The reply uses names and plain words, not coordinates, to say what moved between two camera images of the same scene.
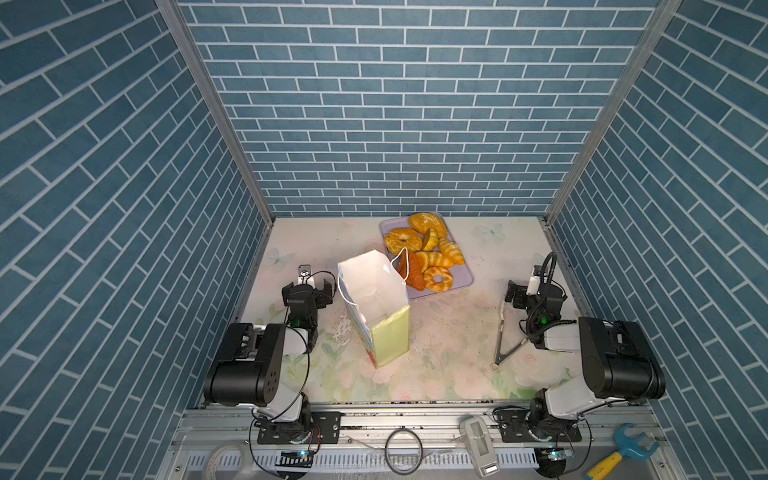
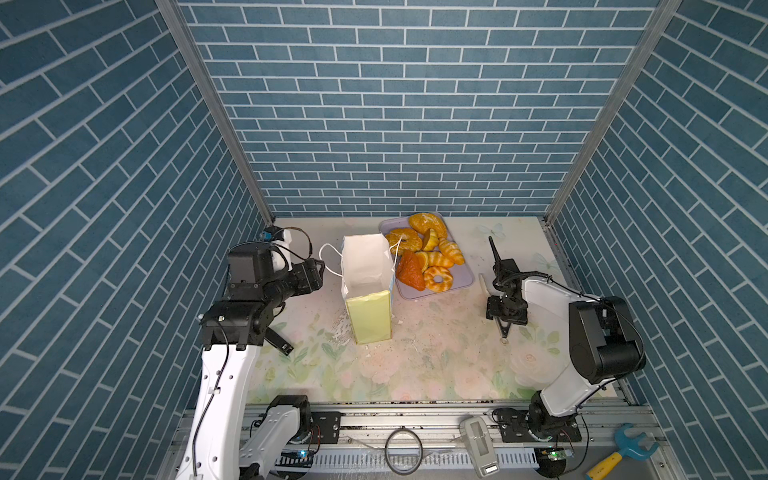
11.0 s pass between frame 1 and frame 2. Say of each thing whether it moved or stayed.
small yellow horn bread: stayed
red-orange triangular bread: stayed
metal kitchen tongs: moved
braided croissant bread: stayed
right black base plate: stayed
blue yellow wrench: stayed
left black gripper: moved
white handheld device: stayed
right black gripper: moved
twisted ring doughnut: stayed
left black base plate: stayed
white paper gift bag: moved
